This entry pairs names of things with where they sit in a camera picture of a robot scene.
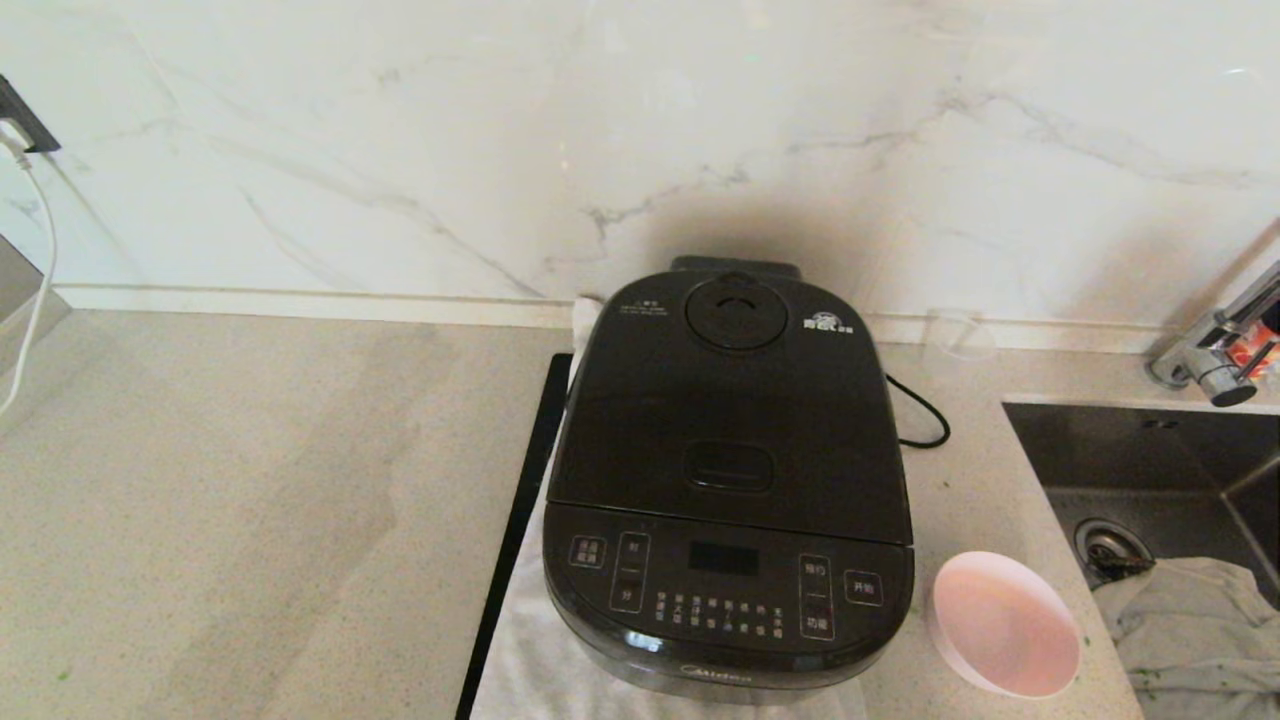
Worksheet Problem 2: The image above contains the black rice cooker lid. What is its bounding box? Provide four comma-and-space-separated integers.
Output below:
547, 255, 914, 547

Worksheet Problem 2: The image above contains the pink plastic bowl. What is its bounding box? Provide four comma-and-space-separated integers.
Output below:
930, 550, 1083, 699

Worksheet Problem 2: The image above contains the black Midea rice cooker base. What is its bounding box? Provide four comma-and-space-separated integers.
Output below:
543, 290, 916, 706

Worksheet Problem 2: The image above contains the long black flat strip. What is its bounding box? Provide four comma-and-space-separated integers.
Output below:
455, 352, 573, 720

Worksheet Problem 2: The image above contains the clear plastic cup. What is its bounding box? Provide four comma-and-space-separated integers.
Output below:
922, 308, 1001, 386

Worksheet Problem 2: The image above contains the white terry towel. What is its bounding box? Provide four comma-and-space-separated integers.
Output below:
470, 295, 871, 720

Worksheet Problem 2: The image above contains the stainless steel sink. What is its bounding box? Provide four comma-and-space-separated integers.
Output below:
1003, 400, 1280, 720

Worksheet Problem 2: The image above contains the metal sink drain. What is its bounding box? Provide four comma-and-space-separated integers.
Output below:
1076, 517, 1156, 581

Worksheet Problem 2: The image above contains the chrome sink faucet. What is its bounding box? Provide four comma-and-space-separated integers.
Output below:
1147, 262, 1280, 408

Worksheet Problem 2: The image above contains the dish soap bottle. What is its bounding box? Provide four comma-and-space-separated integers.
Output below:
1228, 322, 1280, 379

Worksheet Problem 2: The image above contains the crumpled grey cloth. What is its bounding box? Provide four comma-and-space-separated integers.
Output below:
1093, 557, 1280, 720

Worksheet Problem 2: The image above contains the grey box-shaped appliance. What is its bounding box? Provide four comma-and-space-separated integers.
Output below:
0, 237, 71, 376

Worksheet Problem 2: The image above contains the black power cord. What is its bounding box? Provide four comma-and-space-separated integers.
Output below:
886, 372, 951, 449

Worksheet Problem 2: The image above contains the white cable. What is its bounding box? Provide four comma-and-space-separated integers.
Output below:
0, 135, 57, 416

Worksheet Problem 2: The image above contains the black wall socket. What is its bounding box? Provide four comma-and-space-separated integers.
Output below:
0, 75, 59, 154

